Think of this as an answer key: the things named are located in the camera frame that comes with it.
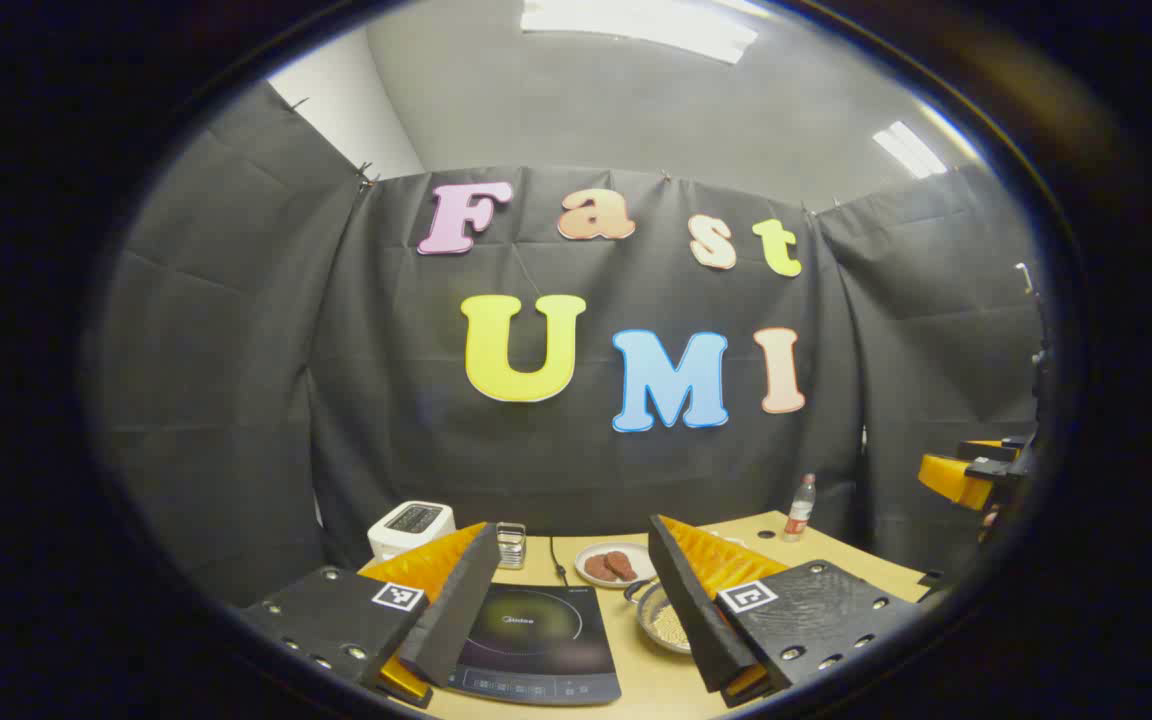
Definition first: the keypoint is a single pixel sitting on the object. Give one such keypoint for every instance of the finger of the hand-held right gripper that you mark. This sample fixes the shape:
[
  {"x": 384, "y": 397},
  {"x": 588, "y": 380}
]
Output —
[
  {"x": 986, "y": 445},
  {"x": 951, "y": 478}
]

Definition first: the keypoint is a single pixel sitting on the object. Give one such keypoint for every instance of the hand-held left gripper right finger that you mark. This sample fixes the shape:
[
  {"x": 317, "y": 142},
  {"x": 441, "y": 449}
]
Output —
[{"x": 691, "y": 610}]

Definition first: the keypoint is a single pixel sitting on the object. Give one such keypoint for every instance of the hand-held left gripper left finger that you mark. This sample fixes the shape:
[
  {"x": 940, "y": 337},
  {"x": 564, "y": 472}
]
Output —
[{"x": 456, "y": 610}]

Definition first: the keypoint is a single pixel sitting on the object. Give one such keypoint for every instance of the black induction cooktop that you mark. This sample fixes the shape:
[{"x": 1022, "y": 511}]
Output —
[{"x": 536, "y": 640}]

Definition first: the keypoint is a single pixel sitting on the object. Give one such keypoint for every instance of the pile of soybeans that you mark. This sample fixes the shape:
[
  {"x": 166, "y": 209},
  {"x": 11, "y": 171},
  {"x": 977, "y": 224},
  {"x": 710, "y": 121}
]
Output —
[{"x": 671, "y": 625}]

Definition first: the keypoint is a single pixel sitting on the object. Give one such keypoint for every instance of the white oval plate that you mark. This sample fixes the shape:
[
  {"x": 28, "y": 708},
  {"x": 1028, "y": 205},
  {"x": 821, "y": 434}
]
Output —
[{"x": 641, "y": 562}]

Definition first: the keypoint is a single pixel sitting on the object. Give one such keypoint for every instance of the brown meat patty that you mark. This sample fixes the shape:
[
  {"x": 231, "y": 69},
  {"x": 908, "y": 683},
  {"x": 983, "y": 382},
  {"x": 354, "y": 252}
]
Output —
[
  {"x": 622, "y": 565},
  {"x": 598, "y": 569}
]

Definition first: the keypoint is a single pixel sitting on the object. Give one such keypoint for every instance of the clear glass holder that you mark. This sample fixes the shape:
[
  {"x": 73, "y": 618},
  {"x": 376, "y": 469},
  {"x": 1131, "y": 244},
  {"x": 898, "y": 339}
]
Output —
[{"x": 511, "y": 545}]

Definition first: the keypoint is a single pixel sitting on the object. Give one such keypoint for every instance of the white toaster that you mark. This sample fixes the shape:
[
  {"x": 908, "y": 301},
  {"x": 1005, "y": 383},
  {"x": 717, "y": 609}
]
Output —
[{"x": 406, "y": 525}]

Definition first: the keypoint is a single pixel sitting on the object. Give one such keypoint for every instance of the clear water bottle red label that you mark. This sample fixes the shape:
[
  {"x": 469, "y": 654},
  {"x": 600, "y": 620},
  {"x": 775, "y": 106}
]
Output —
[{"x": 798, "y": 515}]

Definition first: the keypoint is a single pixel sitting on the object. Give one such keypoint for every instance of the black backdrop cloth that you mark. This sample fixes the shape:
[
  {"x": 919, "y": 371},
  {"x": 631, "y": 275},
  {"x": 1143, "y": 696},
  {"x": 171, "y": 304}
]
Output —
[{"x": 386, "y": 420}]

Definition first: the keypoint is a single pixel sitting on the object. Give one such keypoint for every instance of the small ceiling light panel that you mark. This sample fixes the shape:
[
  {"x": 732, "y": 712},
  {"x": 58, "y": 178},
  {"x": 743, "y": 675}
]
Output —
[{"x": 911, "y": 150}]

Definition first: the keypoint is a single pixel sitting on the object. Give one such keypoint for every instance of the large ceiling light panel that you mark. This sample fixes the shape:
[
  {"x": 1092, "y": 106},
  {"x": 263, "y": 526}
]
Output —
[{"x": 636, "y": 25}]

